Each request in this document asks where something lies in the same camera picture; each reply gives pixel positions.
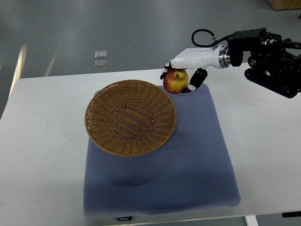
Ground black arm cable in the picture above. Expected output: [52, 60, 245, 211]
[191, 29, 235, 49]

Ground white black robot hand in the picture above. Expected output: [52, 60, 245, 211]
[160, 45, 230, 93]

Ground wooden box corner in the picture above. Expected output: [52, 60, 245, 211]
[268, 0, 301, 11]

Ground white table leg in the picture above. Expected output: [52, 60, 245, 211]
[245, 215, 259, 226]

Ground black table bracket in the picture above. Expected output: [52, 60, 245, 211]
[282, 211, 301, 218]

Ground lower metal floor plate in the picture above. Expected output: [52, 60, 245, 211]
[95, 59, 108, 69]

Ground black table label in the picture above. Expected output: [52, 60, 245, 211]
[117, 216, 132, 222]

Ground red yellow apple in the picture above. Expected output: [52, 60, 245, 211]
[163, 69, 189, 94]

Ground woven wicker basket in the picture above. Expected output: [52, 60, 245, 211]
[85, 80, 177, 157]

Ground metal floor plate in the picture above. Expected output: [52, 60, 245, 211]
[95, 59, 108, 69]
[95, 50, 107, 59]

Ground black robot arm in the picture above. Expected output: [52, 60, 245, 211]
[227, 28, 301, 98]

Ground upper metal floor plate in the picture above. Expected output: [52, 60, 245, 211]
[95, 50, 107, 59]

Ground blue fabric mat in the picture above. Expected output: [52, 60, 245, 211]
[83, 84, 240, 217]

